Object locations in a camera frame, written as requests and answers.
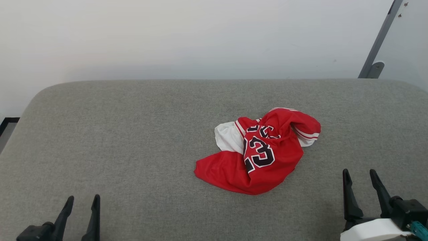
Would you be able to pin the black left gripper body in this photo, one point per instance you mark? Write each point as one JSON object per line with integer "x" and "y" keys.
{"x": 35, "y": 233}

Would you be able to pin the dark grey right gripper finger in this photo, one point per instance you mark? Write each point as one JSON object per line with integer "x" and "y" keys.
{"x": 349, "y": 201}
{"x": 383, "y": 197}

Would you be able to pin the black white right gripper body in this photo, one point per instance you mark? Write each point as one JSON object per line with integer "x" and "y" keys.
{"x": 374, "y": 231}

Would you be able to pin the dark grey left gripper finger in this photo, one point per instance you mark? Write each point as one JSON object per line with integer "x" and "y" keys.
{"x": 94, "y": 221}
{"x": 63, "y": 216}

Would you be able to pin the red white basketball jersey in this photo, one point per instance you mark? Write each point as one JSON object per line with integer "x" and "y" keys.
{"x": 267, "y": 167}

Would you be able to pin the grey fabric sofa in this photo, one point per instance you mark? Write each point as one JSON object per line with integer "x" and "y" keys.
{"x": 133, "y": 140}

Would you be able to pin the grey metal post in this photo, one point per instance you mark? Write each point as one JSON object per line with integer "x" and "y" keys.
{"x": 379, "y": 40}

